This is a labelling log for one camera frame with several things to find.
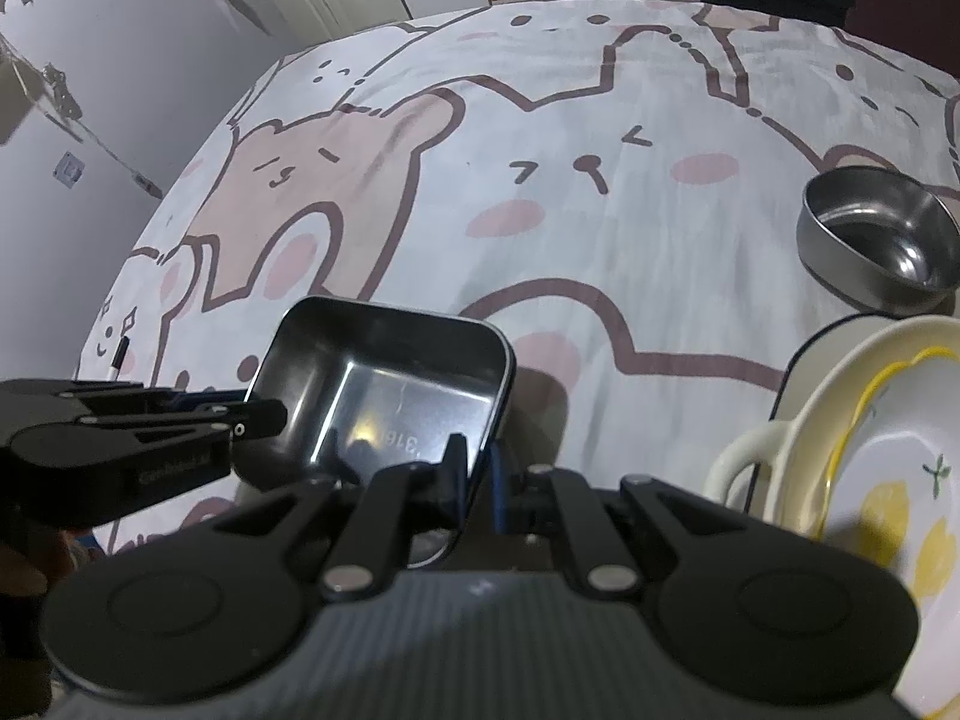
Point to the bear-print tablecloth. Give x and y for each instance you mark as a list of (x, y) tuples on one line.
[(600, 277)]

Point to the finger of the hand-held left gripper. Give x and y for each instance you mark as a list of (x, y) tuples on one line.
[(255, 420), (97, 396)]

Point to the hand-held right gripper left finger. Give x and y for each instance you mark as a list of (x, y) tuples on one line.
[(450, 480)]

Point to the white square leaf-print plate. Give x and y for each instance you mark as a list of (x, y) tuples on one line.
[(814, 360)]

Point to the hanging wall garland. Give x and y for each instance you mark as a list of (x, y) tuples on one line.
[(60, 94)]

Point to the round steel bowl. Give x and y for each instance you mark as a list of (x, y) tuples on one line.
[(870, 240)]

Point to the floral yellow-rimmed ceramic bowl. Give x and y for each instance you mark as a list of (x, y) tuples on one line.
[(900, 480)]

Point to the black marker pen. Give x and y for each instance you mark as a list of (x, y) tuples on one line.
[(120, 354)]

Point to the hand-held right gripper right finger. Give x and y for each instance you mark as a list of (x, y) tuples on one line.
[(501, 499)]

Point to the white wall switch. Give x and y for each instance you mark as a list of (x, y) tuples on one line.
[(69, 167)]

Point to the person's left hand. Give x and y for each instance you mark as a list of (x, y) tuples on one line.
[(22, 570)]

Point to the small steel rectangular container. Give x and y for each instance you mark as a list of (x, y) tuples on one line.
[(390, 375)]

